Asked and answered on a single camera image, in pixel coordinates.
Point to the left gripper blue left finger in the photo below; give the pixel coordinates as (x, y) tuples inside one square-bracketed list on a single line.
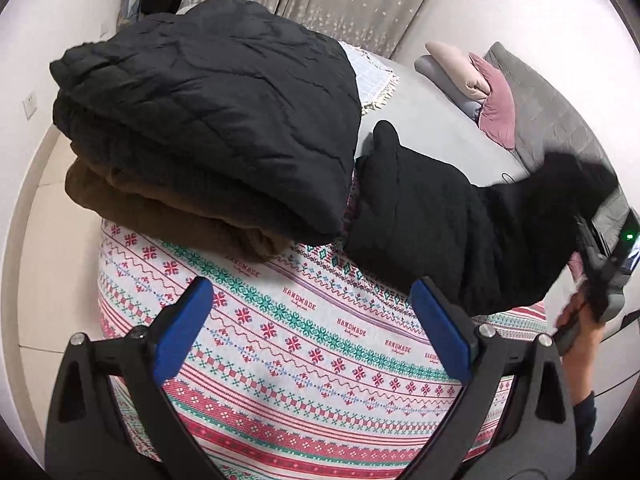
[(175, 329)]

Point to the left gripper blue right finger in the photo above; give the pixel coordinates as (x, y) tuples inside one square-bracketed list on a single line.
[(449, 329)]

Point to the black button-up coat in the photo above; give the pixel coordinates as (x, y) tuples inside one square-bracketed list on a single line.
[(488, 249)]

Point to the person's right hand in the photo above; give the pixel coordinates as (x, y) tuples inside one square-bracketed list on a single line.
[(582, 354)]

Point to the patterned red green blanket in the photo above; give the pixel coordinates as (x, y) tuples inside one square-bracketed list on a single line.
[(304, 369)]

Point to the folded brown jacket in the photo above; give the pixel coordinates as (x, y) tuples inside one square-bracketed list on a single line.
[(155, 219)]

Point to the grey quilted headboard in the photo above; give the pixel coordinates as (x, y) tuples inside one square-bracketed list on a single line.
[(555, 120)]

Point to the pink pillow on bedding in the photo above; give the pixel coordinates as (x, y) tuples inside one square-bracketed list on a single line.
[(497, 117)]

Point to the folded black puffer jacket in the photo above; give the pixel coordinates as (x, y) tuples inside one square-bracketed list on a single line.
[(230, 105)]

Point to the folded grey-blue blanket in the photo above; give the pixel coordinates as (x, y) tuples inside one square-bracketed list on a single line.
[(428, 67)]

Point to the white fringed throw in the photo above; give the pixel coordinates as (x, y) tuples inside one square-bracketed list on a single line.
[(376, 82)]

